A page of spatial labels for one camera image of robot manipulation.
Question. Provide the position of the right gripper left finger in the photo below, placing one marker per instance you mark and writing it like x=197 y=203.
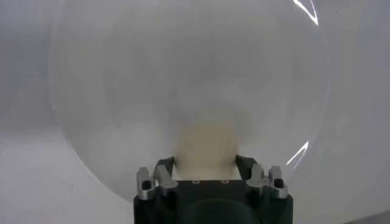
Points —
x=164 y=181

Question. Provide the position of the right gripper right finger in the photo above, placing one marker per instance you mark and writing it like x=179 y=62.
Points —
x=259 y=176

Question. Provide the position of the white steamed baozi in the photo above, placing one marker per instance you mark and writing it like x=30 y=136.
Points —
x=207 y=149

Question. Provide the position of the white round plate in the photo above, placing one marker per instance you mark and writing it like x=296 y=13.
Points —
x=152 y=76

